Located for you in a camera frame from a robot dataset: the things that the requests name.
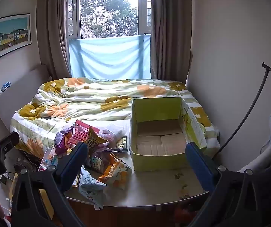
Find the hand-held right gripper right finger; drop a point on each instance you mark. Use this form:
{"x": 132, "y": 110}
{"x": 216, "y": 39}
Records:
{"x": 199, "y": 167}

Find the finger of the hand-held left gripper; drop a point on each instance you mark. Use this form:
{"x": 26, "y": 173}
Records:
{"x": 5, "y": 144}

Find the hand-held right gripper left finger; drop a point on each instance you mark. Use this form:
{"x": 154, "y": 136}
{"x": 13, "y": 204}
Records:
{"x": 75, "y": 163}

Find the white blue snack packet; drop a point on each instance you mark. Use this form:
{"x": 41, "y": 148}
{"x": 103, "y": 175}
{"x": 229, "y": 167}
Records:
{"x": 88, "y": 186}

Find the gold snack packet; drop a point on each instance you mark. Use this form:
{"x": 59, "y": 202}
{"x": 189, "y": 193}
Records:
{"x": 95, "y": 141}

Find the yellow-green cardboard box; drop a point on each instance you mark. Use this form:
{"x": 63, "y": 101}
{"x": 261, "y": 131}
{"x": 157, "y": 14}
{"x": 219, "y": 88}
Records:
{"x": 159, "y": 163}

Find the dark purple snack packet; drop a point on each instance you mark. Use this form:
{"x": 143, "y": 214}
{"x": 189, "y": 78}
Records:
{"x": 97, "y": 162}

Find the pale colourful snack packet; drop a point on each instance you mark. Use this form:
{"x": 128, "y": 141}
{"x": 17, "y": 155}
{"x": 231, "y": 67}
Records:
{"x": 49, "y": 160}

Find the pink striped snack packet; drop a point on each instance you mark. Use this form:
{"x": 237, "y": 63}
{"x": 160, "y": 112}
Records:
{"x": 81, "y": 132}

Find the orange snack packet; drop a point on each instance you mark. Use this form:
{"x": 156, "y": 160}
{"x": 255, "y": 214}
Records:
{"x": 113, "y": 173}

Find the white pink snack packet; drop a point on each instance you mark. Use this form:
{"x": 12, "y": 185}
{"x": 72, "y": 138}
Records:
{"x": 109, "y": 134}

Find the small blue object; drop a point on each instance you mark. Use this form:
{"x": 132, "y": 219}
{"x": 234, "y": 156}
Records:
{"x": 6, "y": 86}

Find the small dark flat object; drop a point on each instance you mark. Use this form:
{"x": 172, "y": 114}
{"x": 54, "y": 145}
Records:
{"x": 45, "y": 117}

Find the grey bed headboard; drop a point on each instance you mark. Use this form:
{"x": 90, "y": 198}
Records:
{"x": 19, "y": 92}

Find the dark green snack packet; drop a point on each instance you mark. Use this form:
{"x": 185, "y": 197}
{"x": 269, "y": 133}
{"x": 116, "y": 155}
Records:
{"x": 121, "y": 144}

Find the white metal rack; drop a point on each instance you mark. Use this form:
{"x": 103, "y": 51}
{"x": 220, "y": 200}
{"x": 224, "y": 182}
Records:
{"x": 263, "y": 157}

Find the floral blanket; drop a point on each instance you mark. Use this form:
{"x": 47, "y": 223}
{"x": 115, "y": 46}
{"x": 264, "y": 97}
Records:
{"x": 90, "y": 99}

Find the light blue cloth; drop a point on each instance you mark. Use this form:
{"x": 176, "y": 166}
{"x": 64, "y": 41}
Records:
{"x": 109, "y": 56}

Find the brown curtain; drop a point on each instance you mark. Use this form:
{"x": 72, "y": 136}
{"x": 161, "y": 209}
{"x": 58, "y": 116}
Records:
{"x": 52, "y": 28}
{"x": 171, "y": 28}

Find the window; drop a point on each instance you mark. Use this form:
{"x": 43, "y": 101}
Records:
{"x": 109, "y": 9}

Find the framed wall picture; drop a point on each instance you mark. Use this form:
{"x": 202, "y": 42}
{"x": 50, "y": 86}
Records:
{"x": 10, "y": 37}

